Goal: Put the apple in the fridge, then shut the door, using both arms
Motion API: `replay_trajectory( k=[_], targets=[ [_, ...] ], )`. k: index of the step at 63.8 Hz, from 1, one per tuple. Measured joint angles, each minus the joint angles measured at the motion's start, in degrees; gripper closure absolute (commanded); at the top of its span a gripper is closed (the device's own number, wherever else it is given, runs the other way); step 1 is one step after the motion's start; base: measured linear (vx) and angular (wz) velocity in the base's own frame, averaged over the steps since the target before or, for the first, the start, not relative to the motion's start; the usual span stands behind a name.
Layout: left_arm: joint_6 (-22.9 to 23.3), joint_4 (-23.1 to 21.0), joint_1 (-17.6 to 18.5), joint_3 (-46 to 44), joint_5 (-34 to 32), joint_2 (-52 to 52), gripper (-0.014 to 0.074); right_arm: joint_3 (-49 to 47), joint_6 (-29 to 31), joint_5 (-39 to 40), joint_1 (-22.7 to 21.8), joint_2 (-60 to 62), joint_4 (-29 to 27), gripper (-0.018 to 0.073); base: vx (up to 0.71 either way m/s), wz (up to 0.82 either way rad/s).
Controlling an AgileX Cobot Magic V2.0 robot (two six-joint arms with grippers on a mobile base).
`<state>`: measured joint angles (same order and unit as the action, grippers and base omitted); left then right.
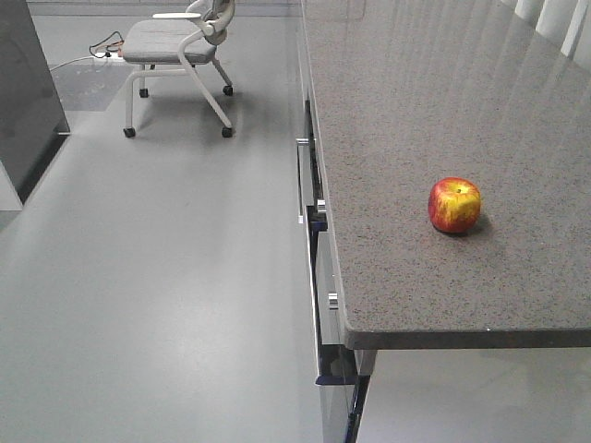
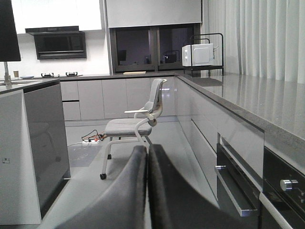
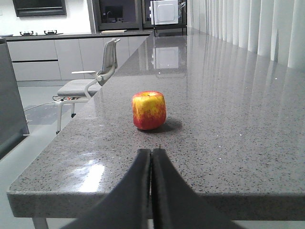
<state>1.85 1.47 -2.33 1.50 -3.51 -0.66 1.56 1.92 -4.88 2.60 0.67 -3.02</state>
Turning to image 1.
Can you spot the white power strip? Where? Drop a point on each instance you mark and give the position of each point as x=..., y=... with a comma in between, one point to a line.
x=112, y=57

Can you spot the grey office chair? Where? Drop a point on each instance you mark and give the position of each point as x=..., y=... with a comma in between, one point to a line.
x=173, y=45

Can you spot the chrome oven handle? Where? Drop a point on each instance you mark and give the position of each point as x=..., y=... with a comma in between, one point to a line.
x=304, y=190

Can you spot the white curtain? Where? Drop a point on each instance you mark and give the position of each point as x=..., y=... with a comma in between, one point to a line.
x=565, y=23

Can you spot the red yellow apple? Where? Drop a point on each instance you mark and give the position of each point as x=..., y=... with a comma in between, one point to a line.
x=454, y=205

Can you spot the built-in black oven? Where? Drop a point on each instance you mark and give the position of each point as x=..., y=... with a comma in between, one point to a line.
x=319, y=212

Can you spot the grey kitchen island cabinet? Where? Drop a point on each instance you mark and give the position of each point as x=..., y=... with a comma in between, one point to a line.
x=33, y=121

